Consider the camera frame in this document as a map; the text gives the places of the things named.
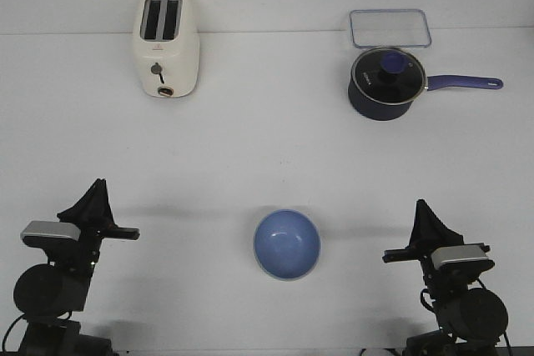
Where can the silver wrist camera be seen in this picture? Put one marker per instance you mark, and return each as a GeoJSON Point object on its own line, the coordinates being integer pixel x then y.
{"type": "Point", "coordinates": [470, 257]}
{"type": "Point", "coordinates": [42, 234]}

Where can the cream two-slot toaster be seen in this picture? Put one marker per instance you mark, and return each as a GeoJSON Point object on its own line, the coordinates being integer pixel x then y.
{"type": "Point", "coordinates": [166, 47]}

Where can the glass pot lid blue knob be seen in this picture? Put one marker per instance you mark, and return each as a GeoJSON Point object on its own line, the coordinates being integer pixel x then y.
{"type": "Point", "coordinates": [388, 76]}

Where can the dark blue saucepan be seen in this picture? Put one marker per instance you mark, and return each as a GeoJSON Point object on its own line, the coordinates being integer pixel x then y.
{"type": "Point", "coordinates": [382, 112]}

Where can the clear rectangular food container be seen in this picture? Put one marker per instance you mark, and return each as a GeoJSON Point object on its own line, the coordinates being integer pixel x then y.
{"type": "Point", "coordinates": [401, 28]}

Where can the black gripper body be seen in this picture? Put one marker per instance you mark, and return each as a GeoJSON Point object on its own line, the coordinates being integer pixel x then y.
{"type": "Point", "coordinates": [435, 280]}
{"type": "Point", "coordinates": [79, 257]}

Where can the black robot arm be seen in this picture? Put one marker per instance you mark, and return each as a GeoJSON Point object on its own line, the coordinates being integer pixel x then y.
{"type": "Point", "coordinates": [47, 294]}
{"type": "Point", "coordinates": [470, 320]}

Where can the blue bowl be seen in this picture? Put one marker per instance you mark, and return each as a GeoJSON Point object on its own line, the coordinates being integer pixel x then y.
{"type": "Point", "coordinates": [286, 244]}

